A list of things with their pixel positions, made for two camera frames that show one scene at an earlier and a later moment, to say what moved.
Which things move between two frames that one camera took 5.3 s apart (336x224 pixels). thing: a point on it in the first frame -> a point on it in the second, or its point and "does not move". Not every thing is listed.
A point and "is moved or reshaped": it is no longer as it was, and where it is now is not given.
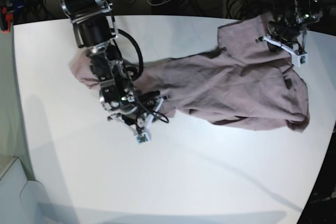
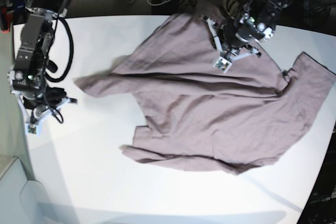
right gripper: (289, 29) -> (243, 31)
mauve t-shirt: (245, 79) is moved or reshaped
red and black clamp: (6, 19) does not move
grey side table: (22, 201) does not move
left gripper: (133, 106) -> (30, 84)
